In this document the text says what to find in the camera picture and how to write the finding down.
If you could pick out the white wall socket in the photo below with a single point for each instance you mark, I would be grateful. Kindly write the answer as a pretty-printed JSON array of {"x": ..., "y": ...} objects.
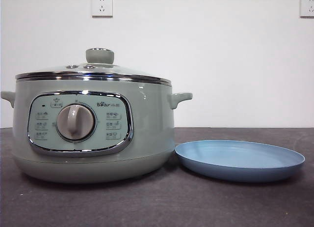
[
  {"x": 307, "y": 6},
  {"x": 102, "y": 6}
]

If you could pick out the pale green electric steamer pot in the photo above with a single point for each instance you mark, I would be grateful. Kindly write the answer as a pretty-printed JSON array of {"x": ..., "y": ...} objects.
[{"x": 152, "y": 128}]

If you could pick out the blue round plate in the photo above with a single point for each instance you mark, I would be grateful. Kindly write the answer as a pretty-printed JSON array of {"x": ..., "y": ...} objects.
[{"x": 235, "y": 160}]

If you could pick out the glass lid with green knob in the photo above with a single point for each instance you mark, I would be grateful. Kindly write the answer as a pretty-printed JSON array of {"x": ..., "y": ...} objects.
[{"x": 100, "y": 55}]

